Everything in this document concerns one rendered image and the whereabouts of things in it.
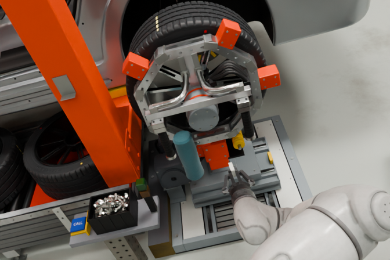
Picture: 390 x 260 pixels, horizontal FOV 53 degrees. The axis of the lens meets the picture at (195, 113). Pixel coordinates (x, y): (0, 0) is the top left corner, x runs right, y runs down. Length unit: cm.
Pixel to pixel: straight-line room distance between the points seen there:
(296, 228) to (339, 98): 226
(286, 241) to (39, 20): 111
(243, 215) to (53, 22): 92
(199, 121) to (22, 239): 136
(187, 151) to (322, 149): 110
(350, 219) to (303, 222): 8
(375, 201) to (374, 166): 175
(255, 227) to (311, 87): 195
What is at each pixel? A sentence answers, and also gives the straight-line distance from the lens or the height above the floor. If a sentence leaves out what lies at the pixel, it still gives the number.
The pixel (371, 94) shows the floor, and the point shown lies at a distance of 299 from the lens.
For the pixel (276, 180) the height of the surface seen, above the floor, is 17.
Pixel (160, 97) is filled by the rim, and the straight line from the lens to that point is 202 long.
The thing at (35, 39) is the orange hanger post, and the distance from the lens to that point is 154.
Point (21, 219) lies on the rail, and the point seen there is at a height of 36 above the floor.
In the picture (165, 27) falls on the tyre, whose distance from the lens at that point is 167.
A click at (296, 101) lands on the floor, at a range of 295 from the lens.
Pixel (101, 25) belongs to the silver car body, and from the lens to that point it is 207.
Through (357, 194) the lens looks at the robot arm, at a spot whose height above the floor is 127.
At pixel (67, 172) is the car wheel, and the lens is 224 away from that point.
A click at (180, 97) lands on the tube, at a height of 101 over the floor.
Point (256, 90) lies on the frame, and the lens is 176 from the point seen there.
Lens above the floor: 189
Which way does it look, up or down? 38 degrees down
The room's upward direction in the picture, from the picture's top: 18 degrees counter-clockwise
